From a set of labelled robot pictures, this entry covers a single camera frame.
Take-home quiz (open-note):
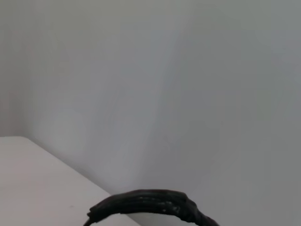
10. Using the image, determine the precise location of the black round teapot with handle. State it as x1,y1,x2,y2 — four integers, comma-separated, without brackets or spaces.
87,189,221,226

